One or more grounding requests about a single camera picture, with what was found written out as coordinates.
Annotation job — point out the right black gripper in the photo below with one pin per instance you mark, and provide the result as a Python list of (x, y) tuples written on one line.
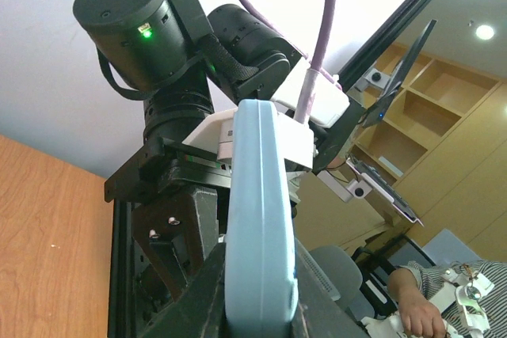
[(177, 230)]

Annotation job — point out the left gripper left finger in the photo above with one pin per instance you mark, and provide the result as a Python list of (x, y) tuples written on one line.
[(200, 311)]

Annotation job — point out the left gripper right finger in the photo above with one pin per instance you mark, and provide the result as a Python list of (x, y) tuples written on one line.
[(316, 315)]

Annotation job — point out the light blue phone case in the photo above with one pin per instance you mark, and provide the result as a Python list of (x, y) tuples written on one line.
[(261, 288)]

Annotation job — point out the monitor on arm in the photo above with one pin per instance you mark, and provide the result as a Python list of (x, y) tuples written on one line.
[(390, 84)]

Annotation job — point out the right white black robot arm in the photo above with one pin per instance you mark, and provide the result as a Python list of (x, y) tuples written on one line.
[(166, 53)]

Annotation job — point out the operator forearm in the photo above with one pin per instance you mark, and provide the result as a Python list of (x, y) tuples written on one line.
[(402, 287)]

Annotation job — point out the operator hand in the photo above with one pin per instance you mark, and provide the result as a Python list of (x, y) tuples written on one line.
[(421, 318)]

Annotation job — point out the grey office chair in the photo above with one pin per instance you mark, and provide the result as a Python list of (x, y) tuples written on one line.
[(358, 281)]

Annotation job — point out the wooden shelf unit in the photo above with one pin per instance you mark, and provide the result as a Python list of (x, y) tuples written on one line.
[(442, 147)]

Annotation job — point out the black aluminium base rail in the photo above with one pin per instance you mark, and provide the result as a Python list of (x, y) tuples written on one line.
[(136, 292)]

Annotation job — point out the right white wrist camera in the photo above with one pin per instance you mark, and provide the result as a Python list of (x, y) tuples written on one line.
[(214, 135)]

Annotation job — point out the right black frame post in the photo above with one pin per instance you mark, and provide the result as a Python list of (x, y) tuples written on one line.
[(383, 37)]

